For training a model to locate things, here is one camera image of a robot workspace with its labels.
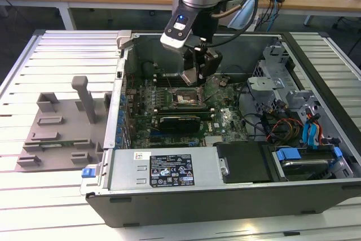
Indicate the silver power supply unit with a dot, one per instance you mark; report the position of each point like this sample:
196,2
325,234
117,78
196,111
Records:
127,167

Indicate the silver hard disk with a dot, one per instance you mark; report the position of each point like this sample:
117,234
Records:
304,167

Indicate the white labelled device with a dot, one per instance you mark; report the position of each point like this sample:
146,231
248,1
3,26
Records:
254,25

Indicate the grey parts rack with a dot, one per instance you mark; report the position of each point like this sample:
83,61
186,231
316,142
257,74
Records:
67,128

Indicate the black plastic shroud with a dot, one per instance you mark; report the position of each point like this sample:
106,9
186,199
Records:
245,162

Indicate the thin metal locking lever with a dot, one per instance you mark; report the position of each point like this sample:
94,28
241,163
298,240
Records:
169,82

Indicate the black graphics card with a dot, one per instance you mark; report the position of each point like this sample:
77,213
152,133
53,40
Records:
180,124

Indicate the CPU socket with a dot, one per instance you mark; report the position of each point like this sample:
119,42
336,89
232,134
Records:
186,100

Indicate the grey case release latch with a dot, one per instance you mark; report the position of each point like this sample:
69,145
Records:
124,39

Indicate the silver chipset heatsink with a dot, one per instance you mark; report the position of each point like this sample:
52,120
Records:
213,139

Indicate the blue plastic clip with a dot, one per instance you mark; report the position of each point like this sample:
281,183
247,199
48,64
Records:
338,152

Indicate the green RAM stick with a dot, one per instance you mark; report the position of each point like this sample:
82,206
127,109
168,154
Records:
66,144

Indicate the metal drive cage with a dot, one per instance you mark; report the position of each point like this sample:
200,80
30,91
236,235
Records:
265,83

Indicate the black cylindrical part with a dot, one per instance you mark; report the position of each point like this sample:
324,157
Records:
148,69

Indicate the green motherboard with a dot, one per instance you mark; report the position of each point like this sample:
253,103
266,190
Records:
225,117

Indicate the silver square CPU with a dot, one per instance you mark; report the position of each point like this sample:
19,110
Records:
188,76

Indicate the blue case latch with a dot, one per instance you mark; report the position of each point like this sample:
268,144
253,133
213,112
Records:
87,173

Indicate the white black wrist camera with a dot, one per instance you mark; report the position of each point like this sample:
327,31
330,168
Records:
177,33

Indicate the black open PC case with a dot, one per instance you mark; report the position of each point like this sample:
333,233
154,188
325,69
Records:
197,204

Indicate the blue disk carrier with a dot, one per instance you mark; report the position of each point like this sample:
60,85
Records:
287,155

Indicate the round coin cell battery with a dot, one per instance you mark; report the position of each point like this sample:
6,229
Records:
223,83

